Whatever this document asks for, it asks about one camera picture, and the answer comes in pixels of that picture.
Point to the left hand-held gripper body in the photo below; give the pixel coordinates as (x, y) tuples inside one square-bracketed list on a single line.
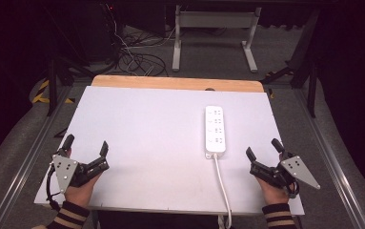
[(65, 170)]

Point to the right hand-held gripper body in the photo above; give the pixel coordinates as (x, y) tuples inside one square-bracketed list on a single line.
[(297, 168)]

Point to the person's left hand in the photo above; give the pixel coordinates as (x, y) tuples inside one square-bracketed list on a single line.
[(82, 192)]

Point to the person's right hand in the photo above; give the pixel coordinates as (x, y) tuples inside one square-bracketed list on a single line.
[(271, 192)]

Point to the white power strip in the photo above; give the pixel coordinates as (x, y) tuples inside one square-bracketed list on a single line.
[(215, 144)]

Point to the yellow black hazard tape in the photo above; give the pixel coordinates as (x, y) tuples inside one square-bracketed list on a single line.
[(40, 95)]

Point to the black metal stand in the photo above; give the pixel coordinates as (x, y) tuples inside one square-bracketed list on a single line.
[(52, 86), (312, 86)]

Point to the aluminium floor rail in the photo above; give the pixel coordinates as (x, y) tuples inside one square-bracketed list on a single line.
[(329, 159), (21, 165)]

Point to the white metal desk frame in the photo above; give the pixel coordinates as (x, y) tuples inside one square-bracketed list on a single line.
[(215, 19)]

